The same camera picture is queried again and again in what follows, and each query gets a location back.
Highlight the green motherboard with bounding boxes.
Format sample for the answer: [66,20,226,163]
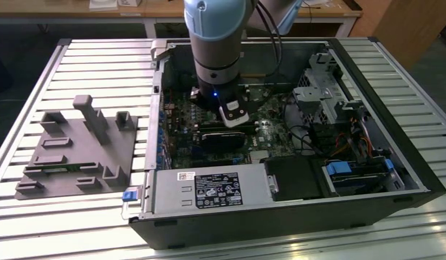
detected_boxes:
[160,86,307,168]

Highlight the white box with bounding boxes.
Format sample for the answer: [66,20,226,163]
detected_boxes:
[88,0,118,11]

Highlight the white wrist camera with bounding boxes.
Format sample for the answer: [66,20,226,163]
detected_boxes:
[217,99,249,128]

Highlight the black graphics card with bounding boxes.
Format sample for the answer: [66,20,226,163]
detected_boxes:
[198,131,246,152]

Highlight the wooden desk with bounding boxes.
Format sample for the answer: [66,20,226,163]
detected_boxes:
[0,0,363,38]

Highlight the hard disk in blue carrier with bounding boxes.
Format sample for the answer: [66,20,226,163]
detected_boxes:
[325,159,392,196]

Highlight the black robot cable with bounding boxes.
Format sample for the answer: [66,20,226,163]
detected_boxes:
[254,0,285,78]

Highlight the brown wooden cabinet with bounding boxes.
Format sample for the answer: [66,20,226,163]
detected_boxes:
[352,0,446,68]

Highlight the black RAM slot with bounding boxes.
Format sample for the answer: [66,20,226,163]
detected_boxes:
[198,121,252,127]
[198,126,254,134]

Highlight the black open PC case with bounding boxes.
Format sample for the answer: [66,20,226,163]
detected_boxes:
[126,36,446,251]

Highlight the green RAM stick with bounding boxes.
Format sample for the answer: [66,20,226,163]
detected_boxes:
[41,167,81,173]

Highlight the orange and yellow wires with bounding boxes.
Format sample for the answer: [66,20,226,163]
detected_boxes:
[333,131,373,159]

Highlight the grey metal drive cage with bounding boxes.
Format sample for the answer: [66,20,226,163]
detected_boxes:
[292,53,365,128]

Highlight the grey power supply unit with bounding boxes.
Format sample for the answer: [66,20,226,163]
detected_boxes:
[149,162,273,217]

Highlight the grey parts rack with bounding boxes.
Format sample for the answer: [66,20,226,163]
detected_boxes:
[13,94,138,200]

